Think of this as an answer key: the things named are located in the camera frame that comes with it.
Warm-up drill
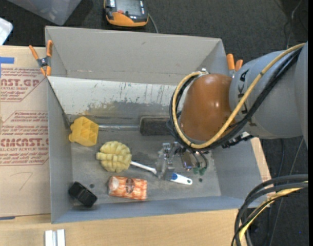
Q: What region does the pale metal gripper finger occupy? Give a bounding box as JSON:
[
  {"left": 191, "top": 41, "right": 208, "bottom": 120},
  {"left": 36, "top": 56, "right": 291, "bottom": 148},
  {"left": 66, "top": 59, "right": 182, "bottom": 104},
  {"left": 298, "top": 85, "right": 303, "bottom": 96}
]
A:
[
  {"left": 155, "top": 158, "right": 176, "bottom": 181},
  {"left": 161, "top": 141, "right": 175, "bottom": 163}
]

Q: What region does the dark green flat block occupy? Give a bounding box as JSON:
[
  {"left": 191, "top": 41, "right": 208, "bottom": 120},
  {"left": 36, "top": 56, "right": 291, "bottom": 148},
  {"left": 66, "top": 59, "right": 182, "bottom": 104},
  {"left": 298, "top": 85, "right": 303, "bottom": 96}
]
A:
[{"left": 139, "top": 116, "right": 173, "bottom": 136}]

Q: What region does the orange and white packet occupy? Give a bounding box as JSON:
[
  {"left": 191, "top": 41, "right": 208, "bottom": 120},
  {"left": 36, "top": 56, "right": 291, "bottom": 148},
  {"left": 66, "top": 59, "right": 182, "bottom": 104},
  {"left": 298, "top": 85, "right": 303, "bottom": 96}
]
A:
[{"left": 107, "top": 175, "right": 148, "bottom": 201}]

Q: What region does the yellow plastic toy block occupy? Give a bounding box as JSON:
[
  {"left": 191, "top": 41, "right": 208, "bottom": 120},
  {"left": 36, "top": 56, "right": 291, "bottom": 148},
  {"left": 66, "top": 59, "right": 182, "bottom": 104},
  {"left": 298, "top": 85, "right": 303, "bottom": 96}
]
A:
[{"left": 68, "top": 116, "right": 100, "bottom": 148}]

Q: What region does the black box-shaped object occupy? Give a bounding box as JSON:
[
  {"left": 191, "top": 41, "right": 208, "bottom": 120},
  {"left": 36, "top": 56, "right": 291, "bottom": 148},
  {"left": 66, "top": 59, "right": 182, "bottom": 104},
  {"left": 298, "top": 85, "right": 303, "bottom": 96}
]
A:
[{"left": 68, "top": 181, "right": 99, "bottom": 208}]

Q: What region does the grey metal bin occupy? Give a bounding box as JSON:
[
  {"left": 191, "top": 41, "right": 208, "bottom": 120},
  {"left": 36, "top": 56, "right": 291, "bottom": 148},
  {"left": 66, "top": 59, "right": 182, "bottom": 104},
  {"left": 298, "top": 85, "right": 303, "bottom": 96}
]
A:
[{"left": 45, "top": 26, "right": 263, "bottom": 224}]

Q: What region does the brown cardboard board, red print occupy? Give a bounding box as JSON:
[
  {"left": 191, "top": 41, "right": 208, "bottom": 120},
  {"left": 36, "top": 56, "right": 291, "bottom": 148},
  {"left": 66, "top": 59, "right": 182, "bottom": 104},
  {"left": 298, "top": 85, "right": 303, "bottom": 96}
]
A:
[{"left": 0, "top": 45, "right": 52, "bottom": 221}]

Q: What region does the yellow sponge brush, white handle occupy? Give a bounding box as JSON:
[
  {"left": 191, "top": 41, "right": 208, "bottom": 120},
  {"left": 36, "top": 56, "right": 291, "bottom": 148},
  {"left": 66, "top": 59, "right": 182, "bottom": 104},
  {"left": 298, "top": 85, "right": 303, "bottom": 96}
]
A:
[{"left": 95, "top": 140, "right": 193, "bottom": 186}]

